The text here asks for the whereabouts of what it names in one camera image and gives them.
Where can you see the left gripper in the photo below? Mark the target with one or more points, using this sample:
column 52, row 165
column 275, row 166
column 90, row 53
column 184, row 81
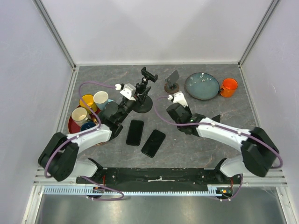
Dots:
column 139, row 101

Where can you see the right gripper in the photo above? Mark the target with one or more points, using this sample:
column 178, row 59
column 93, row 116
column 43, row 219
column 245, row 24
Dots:
column 187, row 108

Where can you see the black round phone stand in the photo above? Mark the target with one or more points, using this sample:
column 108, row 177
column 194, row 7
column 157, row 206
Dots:
column 147, row 76

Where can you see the copper base phone stand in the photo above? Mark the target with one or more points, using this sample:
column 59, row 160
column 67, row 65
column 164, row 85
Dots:
column 171, row 86

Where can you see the black phone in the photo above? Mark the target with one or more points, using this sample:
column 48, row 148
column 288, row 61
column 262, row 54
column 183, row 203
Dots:
column 153, row 143
column 135, row 133

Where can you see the black wedge phone stand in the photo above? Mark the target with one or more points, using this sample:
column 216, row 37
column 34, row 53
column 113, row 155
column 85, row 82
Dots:
column 216, row 118

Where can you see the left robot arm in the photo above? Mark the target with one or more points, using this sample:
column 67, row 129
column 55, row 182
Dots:
column 60, row 157

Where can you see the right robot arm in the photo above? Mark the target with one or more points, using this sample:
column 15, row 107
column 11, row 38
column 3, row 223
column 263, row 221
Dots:
column 257, row 150

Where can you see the blue ceramic plate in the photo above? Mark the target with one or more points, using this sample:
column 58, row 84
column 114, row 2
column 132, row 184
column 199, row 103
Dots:
column 202, row 86

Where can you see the white mug light blue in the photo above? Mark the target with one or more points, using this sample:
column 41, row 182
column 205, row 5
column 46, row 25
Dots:
column 101, row 99

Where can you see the yellow mug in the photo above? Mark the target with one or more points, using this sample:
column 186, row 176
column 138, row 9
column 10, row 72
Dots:
column 88, row 103

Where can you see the orange mug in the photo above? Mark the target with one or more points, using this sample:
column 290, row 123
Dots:
column 228, row 87

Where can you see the cream mug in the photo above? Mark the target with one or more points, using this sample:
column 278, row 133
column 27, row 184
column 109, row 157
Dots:
column 80, row 116

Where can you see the red round tray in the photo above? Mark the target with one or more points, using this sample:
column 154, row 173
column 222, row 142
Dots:
column 74, row 128

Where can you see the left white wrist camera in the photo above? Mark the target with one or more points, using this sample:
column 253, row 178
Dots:
column 126, row 90

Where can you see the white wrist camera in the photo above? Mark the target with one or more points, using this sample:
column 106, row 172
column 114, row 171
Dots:
column 126, row 90
column 178, row 97

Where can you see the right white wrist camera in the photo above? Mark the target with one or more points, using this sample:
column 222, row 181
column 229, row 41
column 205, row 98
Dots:
column 178, row 97

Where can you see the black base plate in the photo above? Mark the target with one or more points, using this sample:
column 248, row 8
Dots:
column 162, row 179

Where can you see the grey cable duct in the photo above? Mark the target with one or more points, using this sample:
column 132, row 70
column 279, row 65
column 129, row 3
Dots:
column 96, row 191

